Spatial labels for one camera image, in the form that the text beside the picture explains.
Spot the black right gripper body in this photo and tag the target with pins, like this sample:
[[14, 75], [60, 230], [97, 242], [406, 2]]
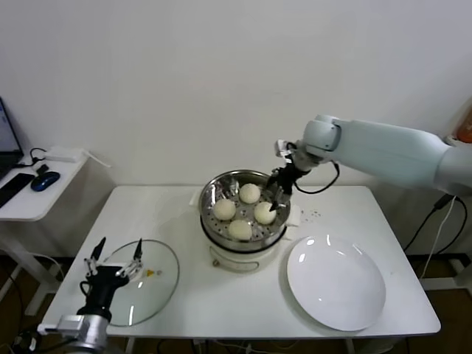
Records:
[[287, 178]]

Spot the white side desk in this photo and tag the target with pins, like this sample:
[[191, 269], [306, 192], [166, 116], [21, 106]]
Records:
[[37, 206]]

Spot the stainless steel steamer basket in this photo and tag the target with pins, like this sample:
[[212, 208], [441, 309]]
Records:
[[221, 184]]

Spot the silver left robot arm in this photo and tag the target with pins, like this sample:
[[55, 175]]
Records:
[[96, 330]]

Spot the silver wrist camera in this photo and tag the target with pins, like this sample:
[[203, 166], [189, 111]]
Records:
[[282, 147], [68, 323]]

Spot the small black dongle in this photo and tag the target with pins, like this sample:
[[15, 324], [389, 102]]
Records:
[[41, 170]]

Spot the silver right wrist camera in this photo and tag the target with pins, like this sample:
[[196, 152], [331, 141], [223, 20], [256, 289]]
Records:
[[282, 147]]

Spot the white electric cooker base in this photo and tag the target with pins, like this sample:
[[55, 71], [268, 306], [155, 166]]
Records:
[[236, 262]]

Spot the orange plastic bag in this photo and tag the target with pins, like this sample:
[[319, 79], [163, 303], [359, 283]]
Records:
[[465, 129]]

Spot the large white plate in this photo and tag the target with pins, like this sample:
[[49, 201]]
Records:
[[332, 284]]

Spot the blue computer mouse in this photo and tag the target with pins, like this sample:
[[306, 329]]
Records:
[[44, 181]]

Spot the round glass pot lid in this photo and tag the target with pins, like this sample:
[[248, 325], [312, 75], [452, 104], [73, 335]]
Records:
[[158, 295]]

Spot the white shelf desk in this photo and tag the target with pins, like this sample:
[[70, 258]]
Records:
[[461, 228]]

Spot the black keyboard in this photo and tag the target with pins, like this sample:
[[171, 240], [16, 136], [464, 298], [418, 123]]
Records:
[[13, 188]]

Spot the black laptop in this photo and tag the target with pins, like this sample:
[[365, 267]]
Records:
[[7, 144]]

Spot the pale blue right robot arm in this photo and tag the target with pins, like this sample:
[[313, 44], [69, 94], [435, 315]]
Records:
[[387, 147]]

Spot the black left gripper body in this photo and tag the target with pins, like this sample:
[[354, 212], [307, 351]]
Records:
[[105, 280]]

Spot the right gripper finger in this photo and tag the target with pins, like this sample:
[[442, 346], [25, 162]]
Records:
[[273, 178], [281, 199]]

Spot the white steamed baozi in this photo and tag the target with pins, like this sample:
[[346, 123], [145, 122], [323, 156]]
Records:
[[262, 214], [249, 193], [225, 210], [239, 229]]

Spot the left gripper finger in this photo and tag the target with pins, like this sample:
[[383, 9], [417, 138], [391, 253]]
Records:
[[135, 263], [93, 263]]

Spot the white rectangular adapter box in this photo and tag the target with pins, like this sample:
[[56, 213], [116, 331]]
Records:
[[62, 155]]

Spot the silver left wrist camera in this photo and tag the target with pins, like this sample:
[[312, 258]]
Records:
[[68, 323]]

